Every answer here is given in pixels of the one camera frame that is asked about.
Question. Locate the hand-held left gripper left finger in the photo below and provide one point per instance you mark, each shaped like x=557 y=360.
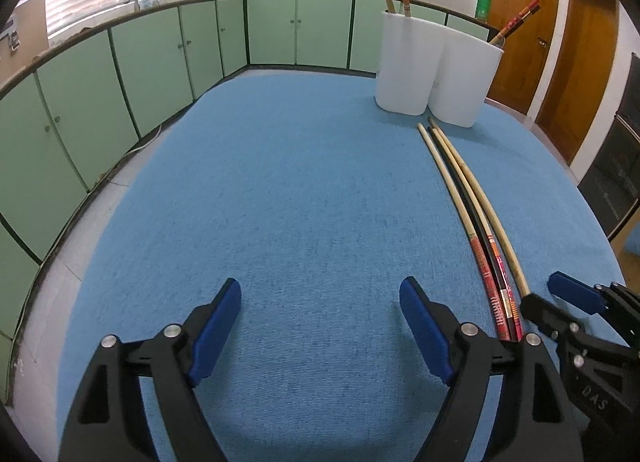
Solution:
x=215 y=327

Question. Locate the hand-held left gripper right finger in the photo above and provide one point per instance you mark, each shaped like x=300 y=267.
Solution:
x=425 y=332

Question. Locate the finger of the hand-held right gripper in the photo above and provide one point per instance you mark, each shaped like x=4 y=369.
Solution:
x=547 y=314
x=575 y=289

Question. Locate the black chopstick with red end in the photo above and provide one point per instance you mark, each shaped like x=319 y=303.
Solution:
x=475 y=212
x=515 y=24

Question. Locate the white double utensil holder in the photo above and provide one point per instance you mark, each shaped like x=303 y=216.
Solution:
x=405 y=67

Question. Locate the cardboard box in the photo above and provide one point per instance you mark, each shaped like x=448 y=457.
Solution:
x=631 y=244

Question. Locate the black glass-front cabinet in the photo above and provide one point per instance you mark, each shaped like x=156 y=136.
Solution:
x=615 y=167

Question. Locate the blue table mat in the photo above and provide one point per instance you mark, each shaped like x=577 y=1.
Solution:
x=300 y=192

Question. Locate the plain wooden door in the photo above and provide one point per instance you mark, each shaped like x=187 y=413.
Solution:
x=580 y=67

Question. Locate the green lower kitchen cabinets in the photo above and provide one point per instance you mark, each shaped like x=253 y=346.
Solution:
x=150 y=57

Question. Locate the green plastic bottle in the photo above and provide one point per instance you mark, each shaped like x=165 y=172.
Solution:
x=483 y=4

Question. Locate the metal clip stand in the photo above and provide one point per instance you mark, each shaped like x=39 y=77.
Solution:
x=11 y=41

